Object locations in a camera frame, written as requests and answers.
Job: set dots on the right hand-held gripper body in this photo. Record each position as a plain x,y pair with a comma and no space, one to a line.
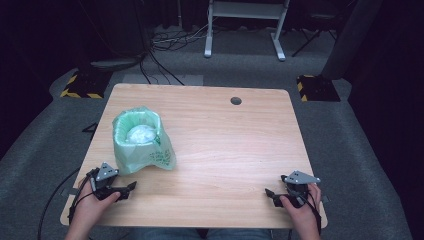
298,184

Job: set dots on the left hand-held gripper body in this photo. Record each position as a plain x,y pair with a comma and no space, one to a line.
105,175

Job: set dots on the person's right hand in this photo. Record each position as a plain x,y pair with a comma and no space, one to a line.
304,213

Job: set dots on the person's left hand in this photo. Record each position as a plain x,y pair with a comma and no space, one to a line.
89,206

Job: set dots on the green plastic trash bag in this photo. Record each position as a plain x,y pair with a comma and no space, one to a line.
141,155

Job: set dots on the white crumpled paper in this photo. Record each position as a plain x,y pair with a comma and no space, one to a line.
141,134

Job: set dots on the black yellow striped base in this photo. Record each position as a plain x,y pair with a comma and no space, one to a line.
318,88
86,85

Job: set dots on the black tripod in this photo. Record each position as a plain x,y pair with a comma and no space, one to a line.
316,28

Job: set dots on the grey slanted column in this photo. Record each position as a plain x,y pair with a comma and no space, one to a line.
353,36

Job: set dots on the white metal stand frame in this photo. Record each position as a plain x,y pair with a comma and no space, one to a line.
246,10

